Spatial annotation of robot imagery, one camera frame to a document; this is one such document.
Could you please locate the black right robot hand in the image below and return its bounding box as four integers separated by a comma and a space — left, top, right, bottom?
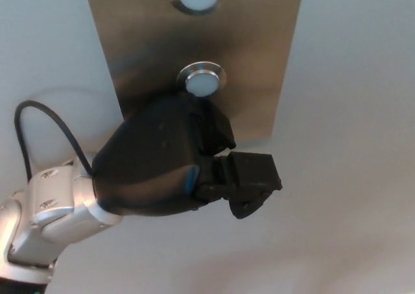
91, 91, 283, 220

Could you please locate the elevator down call button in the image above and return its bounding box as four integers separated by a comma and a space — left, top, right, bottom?
176, 61, 227, 98

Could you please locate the brushed steel elevator call panel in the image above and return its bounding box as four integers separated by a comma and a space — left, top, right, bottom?
82, 0, 305, 142

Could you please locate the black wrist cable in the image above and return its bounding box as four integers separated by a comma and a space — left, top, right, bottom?
14, 100, 95, 182

